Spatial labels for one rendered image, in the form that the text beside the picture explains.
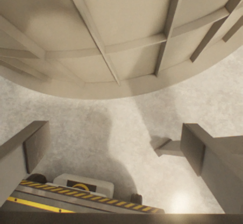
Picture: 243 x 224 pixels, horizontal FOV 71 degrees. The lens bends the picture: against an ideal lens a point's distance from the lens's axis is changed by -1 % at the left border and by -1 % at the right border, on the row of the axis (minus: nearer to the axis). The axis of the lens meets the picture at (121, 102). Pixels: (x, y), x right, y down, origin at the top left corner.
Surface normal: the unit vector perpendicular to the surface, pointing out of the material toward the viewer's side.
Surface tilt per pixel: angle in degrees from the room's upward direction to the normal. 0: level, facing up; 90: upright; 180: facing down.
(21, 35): 90
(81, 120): 0
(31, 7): 90
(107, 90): 0
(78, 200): 0
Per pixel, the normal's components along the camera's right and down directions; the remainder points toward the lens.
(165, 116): -0.11, -0.14
